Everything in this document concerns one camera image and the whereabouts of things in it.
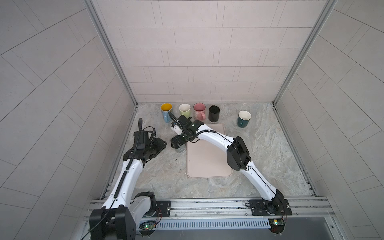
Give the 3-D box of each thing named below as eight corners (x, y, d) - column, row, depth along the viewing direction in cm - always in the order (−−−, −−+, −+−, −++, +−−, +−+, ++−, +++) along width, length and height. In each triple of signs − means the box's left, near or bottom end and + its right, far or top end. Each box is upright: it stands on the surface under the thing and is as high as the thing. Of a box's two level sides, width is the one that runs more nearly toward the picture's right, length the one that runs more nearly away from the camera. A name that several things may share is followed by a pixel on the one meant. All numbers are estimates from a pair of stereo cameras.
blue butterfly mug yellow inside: (162, 122, 106) (159, 113, 98) (164, 112, 112) (161, 102, 104) (172, 122, 106) (169, 113, 98) (173, 112, 112) (171, 102, 105)
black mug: (208, 121, 108) (209, 114, 101) (208, 112, 113) (209, 104, 106) (218, 121, 108) (220, 114, 101) (217, 112, 113) (219, 104, 106)
